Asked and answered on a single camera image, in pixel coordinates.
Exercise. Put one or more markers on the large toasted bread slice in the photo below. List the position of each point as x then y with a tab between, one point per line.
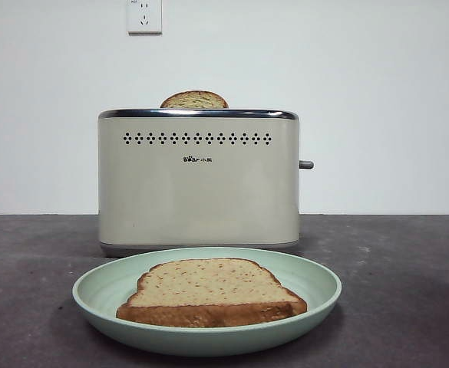
208	287

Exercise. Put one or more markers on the pale green round plate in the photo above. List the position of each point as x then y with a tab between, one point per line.
101	299

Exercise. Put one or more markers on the cream toaster with chrome top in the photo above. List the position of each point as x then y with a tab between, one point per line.
197	191

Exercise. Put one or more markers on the grey toaster lever knob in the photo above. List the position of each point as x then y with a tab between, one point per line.
307	165

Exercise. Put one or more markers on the small toasted bread slice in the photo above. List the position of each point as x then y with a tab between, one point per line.
194	100

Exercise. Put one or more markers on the white wall power outlet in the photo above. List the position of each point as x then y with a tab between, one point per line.
144	19

